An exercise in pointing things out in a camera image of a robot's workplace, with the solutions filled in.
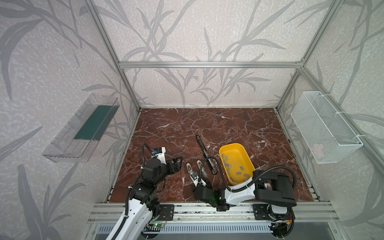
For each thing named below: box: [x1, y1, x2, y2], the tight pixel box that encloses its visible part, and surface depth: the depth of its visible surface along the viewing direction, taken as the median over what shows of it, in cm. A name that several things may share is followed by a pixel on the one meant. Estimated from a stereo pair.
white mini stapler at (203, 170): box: [197, 160, 208, 178], surface depth 87 cm
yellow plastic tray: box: [219, 143, 256, 186], surface depth 93 cm
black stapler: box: [195, 135, 218, 175], surface depth 95 cm
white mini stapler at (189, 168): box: [186, 163, 195, 175], surface depth 86 cm
